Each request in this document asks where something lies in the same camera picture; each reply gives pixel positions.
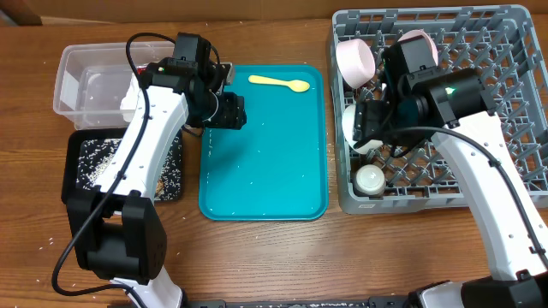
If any cream green bowl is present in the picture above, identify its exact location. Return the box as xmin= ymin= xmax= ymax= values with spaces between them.
xmin=342 ymin=104 xmax=384 ymax=154

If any pink bowl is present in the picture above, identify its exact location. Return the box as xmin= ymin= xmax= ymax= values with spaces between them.
xmin=336 ymin=38 xmax=376 ymax=89

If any large white plate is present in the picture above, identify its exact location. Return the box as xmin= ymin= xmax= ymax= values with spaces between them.
xmin=398 ymin=29 xmax=438 ymax=65

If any small white cup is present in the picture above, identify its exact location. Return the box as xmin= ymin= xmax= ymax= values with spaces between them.
xmin=354 ymin=164 xmax=386 ymax=197

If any white napkin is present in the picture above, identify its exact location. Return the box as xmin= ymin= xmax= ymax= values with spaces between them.
xmin=120 ymin=74 xmax=140 ymax=123

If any yellow plastic spoon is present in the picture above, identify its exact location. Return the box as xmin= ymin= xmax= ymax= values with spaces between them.
xmin=248 ymin=75 xmax=310 ymax=92

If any brown food scrap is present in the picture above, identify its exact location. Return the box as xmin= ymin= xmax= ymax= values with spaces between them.
xmin=155 ymin=180 xmax=164 ymax=197

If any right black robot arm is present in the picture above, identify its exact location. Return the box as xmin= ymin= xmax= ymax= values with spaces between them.
xmin=353 ymin=36 xmax=547 ymax=307

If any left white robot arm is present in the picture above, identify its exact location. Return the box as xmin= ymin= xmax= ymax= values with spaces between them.
xmin=52 ymin=58 xmax=247 ymax=307

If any grey dishwasher rack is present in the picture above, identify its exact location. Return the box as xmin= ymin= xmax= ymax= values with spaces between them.
xmin=327 ymin=5 xmax=547 ymax=214

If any black waste tray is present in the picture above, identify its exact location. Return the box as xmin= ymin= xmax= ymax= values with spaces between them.
xmin=61 ymin=125 xmax=184 ymax=207

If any teal plastic tray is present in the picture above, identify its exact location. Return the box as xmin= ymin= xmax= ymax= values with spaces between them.
xmin=199 ymin=64 xmax=329 ymax=221

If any clear plastic bin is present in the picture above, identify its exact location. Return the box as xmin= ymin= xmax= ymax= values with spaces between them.
xmin=52 ymin=40 xmax=206 ymax=131

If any spilled white rice pile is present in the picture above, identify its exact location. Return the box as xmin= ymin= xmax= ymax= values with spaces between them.
xmin=75 ymin=133 xmax=182 ymax=201

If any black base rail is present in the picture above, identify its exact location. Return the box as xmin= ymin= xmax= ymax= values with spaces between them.
xmin=106 ymin=281 xmax=489 ymax=308

